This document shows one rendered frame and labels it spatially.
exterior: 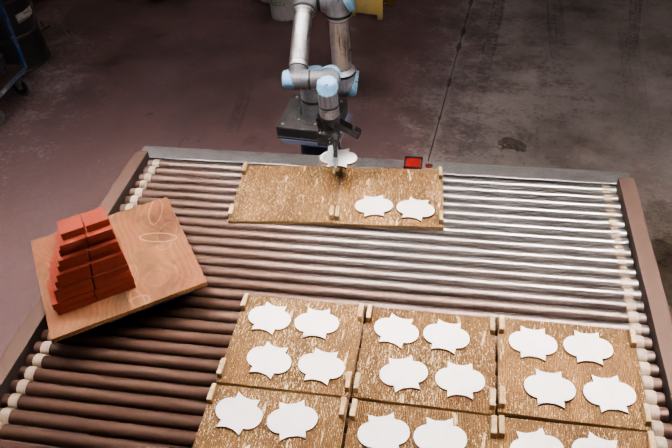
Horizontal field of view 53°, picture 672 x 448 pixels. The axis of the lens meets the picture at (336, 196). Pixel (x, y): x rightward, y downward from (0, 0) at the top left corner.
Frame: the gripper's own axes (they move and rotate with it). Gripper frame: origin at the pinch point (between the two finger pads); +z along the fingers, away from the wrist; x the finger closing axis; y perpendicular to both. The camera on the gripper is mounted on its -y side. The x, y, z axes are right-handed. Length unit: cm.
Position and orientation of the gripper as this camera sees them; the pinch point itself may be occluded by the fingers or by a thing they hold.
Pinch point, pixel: (338, 158)
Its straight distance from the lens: 269.6
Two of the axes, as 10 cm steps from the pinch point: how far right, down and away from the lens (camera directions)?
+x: -1.0, 6.4, -7.6
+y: -9.9, -0.2, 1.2
